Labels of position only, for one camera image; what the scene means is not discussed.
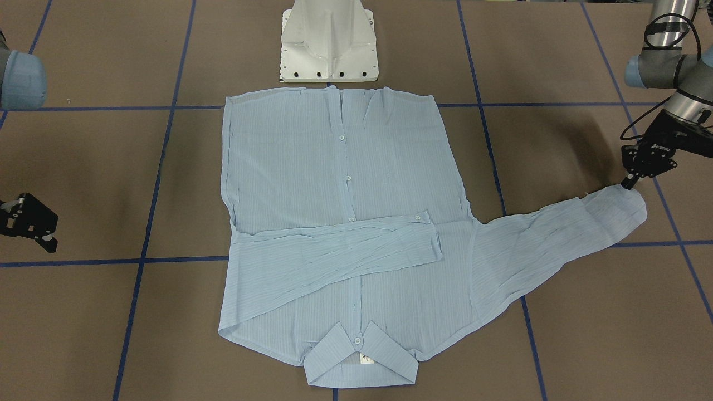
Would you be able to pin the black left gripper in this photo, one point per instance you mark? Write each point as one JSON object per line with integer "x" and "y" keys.
{"x": 666, "y": 132}

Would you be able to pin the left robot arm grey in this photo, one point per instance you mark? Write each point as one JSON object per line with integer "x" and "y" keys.
{"x": 671, "y": 58}

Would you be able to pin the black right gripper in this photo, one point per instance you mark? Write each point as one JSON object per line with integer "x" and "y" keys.
{"x": 29, "y": 218}

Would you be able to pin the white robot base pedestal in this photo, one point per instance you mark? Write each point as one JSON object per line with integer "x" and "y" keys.
{"x": 328, "y": 42}

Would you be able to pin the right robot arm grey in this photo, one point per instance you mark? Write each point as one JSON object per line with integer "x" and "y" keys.
{"x": 24, "y": 87}

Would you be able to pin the light blue button-up shirt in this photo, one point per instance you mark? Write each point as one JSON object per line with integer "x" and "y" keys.
{"x": 354, "y": 252}

